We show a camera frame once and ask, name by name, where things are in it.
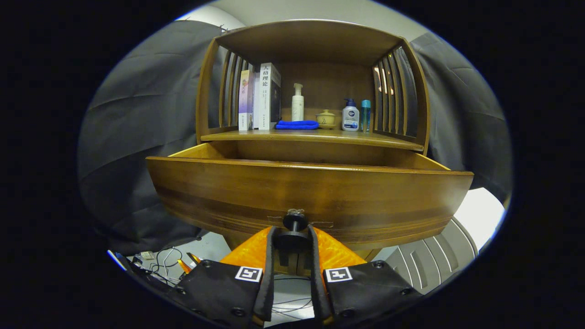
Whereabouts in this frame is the white pump bottle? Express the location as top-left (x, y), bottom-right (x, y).
top-left (292, 83), bottom-right (305, 122)

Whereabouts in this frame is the wooden drawer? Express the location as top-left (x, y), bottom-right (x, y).
top-left (145, 139), bottom-right (474, 256)

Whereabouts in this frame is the yellow lidded teacup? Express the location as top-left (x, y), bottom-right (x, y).
top-left (315, 109), bottom-right (336, 130)

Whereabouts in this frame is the white bottle with blue cap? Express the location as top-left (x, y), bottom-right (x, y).
top-left (342, 98), bottom-right (360, 132)

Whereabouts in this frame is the blue folded cloth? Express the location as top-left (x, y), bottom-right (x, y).
top-left (275, 120), bottom-right (319, 130)

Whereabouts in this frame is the pastel purple book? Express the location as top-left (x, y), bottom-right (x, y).
top-left (238, 69), bottom-right (255, 132)

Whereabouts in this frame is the grey ribbed panel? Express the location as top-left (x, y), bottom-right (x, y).
top-left (384, 217), bottom-right (479, 295)

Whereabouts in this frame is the thin white book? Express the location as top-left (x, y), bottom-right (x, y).
top-left (253, 72), bottom-right (261, 129)

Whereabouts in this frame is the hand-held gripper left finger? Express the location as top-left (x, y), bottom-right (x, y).
top-left (167, 225), bottom-right (277, 327)

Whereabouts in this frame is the white table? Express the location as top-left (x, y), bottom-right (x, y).
top-left (452, 187), bottom-right (507, 252)

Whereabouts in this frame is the thick white and black book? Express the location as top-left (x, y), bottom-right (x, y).
top-left (259, 63), bottom-right (282, 131)

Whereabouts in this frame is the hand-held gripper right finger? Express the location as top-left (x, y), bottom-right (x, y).
top-left (307, 224), bottom-right (423, 326)

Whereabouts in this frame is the wooden cabinet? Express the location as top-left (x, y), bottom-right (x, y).
top-left (196, 19), bottom-right (431, 277)

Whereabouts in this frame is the wooden countertop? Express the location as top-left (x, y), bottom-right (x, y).
top-left (200, 128), bottom-right (425, 152)

